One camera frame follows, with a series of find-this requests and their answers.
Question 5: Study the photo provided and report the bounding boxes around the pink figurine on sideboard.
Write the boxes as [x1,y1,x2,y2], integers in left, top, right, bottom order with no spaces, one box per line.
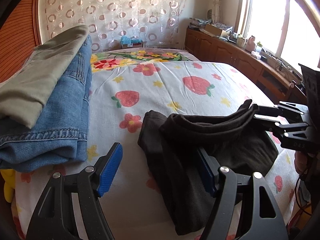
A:
[245,35,256,53]

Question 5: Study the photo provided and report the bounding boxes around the window with wooden frame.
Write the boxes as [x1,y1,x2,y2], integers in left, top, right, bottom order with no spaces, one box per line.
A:
[240,0,319,71]

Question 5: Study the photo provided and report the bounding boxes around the black pants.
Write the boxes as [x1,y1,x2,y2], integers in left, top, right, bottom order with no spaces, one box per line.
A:
[137,99,279,236]

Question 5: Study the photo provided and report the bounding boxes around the black cable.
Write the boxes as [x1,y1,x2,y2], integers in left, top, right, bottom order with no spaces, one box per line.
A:
[294,172,313,217]

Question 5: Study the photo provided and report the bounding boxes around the strawberry print bed sheet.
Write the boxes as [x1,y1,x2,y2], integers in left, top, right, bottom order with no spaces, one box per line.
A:
[15,62,272,239]

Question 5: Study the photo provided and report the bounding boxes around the floral blanket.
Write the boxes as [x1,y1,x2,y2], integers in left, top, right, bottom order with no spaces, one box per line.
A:
[91,48,200,73]

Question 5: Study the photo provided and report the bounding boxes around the cardboard box on sideboard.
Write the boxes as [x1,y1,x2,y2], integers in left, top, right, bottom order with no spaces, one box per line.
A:
[204,24,229,37]

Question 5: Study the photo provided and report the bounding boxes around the wooden louvered wardrobe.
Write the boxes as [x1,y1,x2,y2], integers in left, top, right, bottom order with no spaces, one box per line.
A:
[1,0,41,82]

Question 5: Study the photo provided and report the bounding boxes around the folded grey-green garment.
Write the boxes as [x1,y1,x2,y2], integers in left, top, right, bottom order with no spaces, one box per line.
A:
[1,25,89,128]

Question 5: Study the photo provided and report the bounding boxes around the yellow plush toy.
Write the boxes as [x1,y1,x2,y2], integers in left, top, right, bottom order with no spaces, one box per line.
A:
[1,169,16,203]

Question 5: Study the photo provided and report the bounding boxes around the circle pattern sheer curtain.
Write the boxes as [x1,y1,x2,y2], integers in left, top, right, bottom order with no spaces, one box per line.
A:
[39,0,186,52]

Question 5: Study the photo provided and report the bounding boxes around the long wooden sideboard cabinet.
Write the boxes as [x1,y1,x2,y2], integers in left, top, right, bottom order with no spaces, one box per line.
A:
[184,28,307,105]

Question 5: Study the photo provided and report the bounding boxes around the blue item on box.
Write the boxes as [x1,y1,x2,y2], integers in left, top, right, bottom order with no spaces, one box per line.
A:
[120,36,144,49]

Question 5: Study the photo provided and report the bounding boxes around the folded blue jeans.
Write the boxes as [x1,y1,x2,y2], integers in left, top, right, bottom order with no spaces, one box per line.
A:
[1,37,92,173]

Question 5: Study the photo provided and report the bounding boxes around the person's right hand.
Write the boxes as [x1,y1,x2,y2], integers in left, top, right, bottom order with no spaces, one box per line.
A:
[294,151,312,176]

